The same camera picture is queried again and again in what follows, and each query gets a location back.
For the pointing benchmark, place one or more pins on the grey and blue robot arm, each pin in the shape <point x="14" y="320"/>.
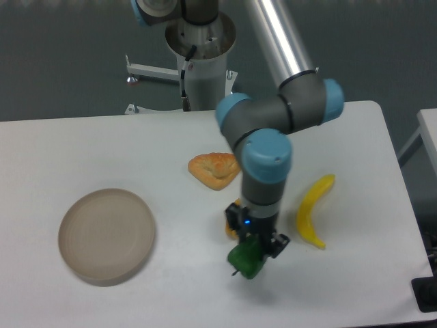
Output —
<point x="257" y="130"/>

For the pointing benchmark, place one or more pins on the yellow toy banana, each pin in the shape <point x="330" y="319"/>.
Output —
<point x="304" y="222"/>

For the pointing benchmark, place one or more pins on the green toy pepper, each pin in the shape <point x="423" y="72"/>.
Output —
<point x="247" y="258"/>

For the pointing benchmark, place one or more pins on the yellow toy pepper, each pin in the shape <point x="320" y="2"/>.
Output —
<point x="233" y="213"/>

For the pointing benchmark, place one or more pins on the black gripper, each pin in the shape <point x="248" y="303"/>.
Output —
<point x="264" y="229"/>

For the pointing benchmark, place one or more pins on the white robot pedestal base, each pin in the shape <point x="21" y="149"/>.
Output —
<point x="201" y="54"/>

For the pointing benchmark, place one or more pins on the orange toy pastry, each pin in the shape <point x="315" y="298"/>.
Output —
<point x="214" y="170"/>

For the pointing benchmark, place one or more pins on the black device at table edge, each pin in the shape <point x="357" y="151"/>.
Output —
<point x="424" y="289"/>

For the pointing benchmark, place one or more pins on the white side table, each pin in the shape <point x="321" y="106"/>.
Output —
<point x="425" y="135"/>

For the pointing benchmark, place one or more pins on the beige round plate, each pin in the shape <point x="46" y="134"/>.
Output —
<point x="107" y="236"/>

